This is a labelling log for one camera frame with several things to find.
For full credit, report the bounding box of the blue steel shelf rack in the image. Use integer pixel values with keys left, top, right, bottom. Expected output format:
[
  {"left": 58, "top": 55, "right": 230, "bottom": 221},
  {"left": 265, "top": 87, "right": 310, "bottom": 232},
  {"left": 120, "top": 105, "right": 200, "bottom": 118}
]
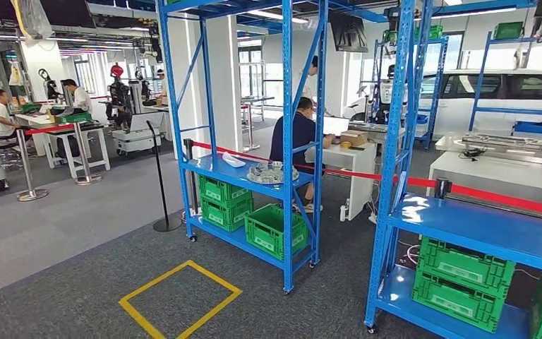
[
  {"left": 467, "top": 30, "right": 542, "bottom": 142},
  {"left": 155, "top": 0, "right": 329, "bottom": 295},
  {"left": 370, "top": 31, "right": 450, "bottom": 152},
  {"left": 363, "top": 0, "right": 542, "bottom": 339}
]

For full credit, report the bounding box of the white curved plastic part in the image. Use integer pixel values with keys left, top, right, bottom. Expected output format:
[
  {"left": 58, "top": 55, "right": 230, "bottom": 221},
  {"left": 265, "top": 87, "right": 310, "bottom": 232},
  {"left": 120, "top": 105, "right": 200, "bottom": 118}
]
[{"left": 222, "top": 151, "right": 248, "bottom": 169}]

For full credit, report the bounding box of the grey tray of small parts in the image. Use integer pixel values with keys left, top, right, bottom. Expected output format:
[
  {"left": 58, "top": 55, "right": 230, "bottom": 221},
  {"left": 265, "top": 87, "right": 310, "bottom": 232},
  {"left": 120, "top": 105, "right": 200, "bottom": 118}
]
[{"left": 246, "top": 160, "right": 301, "bottom": 185}]

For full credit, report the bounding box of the person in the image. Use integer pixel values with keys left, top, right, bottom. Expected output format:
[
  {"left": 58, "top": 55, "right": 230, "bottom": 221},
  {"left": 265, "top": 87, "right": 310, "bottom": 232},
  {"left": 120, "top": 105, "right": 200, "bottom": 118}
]
[
  {"left": 269, "top": 97, "right": 336, "bottom": 214},
  {"left": 293, "top": 55, "right": 321, "bottom": 102},
  {"left": 0, "top": 88, "right": 25, "bottom": 141},
  {"left": 61, "top": 78, "right": 93, "bottom": 114}
]

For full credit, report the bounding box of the steel table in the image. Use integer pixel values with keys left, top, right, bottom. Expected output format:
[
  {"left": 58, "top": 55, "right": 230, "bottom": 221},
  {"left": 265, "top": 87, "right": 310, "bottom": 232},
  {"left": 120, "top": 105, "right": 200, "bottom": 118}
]
[
  {"left": 240, "top": 95, "right": 276, "bottom": 153},
  {"left": 348, "top": 120, "right": 407, "bottom": 146}
]

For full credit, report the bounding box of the cardboard box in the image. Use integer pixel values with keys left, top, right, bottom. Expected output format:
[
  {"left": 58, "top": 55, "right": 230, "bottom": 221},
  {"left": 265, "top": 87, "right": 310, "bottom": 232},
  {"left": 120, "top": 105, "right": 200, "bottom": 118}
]
[{"left": 339, "top": 130, "right": 370, "bottom": 148}]

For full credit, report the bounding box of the white table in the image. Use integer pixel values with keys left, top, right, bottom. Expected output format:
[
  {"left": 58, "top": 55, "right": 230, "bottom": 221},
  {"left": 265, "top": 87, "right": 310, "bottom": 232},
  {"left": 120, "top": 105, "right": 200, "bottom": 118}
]
[
  {"left": 304, "top": 141, "right": 378, "bottom": 222},
  {"left": 426, "top": 150, "right": 542, "bottom": 208},
  {"left": 434, "top": 132, "right": 542, "bottom": 165},
  {"left": 13, "top": 112, "right": 112, "bottom": 179}
]

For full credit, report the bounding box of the black floor stand pole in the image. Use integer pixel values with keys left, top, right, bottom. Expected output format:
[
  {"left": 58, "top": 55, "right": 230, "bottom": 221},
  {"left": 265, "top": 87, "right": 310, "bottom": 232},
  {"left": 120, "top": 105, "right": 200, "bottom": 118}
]
[{"left": 145, "top": 120, "right": 183, "bottom": 234}]

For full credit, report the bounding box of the black humanoid robot red head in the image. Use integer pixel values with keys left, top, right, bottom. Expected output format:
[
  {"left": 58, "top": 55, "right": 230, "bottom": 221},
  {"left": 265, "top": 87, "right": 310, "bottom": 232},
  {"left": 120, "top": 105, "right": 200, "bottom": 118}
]
[{"left": 106, "top": 64, "right": 135, "bottom": 131}]

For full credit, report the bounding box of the white car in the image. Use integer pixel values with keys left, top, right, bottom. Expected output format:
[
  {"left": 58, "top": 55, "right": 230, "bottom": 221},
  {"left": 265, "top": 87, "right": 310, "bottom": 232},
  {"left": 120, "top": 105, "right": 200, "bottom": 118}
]
[{"left": 342, "top": 69, "right": 542, "bottom": 141}]

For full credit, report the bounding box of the yellow floor tape square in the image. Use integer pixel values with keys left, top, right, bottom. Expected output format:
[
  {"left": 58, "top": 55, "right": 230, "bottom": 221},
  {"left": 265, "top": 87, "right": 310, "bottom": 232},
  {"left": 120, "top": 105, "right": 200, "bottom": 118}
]
[{"left": 118, "top": 259, "right": 244, "bottom": 339}]

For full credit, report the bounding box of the black and white humanoid robot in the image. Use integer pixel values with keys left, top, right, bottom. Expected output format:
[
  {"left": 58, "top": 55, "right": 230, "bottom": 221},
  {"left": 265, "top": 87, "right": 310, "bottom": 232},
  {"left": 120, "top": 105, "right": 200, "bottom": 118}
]
[{"left": 37, "top": 68, "right": 60, "bottom": 102}]

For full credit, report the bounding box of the long metal parts tray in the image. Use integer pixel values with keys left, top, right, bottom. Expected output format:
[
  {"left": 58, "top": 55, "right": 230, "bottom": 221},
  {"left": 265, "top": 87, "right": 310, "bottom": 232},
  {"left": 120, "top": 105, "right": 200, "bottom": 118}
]
[{"left": 460, "top": 133, "right": 542, "bottom": 155}]

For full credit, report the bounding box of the black stool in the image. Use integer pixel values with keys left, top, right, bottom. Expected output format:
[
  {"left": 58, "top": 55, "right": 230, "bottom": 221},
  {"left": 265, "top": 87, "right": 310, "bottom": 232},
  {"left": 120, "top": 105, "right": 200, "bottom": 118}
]
[{"left": 0, "top": 136, "right": 25, "bottom": 170}]

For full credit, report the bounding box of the clear plastic wrapped bundle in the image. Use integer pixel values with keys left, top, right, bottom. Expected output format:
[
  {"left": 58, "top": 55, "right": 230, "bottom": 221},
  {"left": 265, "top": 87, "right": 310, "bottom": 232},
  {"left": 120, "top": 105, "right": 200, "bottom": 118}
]
[{"left": 10, "top": 0, "right": 56, "bottom": 41}]

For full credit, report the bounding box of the black stanchion post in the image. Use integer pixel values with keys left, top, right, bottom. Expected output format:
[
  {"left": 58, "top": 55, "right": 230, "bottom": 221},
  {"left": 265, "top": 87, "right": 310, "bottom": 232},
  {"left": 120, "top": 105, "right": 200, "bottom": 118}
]
[
  {"left": 183, "top": 138, "right": 200, "bottom": 217},
  {"left": 433, "top": 177, "right": 453, "bottom": 201}
]

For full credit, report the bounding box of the black wall monitor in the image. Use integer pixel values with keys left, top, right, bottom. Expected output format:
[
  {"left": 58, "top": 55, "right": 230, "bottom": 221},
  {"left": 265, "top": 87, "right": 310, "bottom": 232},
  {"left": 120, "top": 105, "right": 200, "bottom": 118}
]
[
  {"left": 37, "top": 0, "right": 97, "bottom": 30},
  {"left": 329, "top": 11, "right": 370, "bottom": 54}
]

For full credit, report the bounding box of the silver stanchion post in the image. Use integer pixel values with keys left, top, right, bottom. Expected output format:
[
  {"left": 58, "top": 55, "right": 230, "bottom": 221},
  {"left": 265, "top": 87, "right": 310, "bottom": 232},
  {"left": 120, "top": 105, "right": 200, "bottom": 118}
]
[
  {"left": 16, "top": 129, "right": 49, "bottom": 203},
  {"left": 72, "top": 121, "right": 104, "bottom": 186}
]

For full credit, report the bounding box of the black charger with cable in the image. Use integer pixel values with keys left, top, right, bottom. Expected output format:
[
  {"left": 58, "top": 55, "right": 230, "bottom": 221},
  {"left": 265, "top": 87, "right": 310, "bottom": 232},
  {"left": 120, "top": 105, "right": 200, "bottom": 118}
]
[{"left": 457, "top": 147, "right": 487, "bottom": 161}]

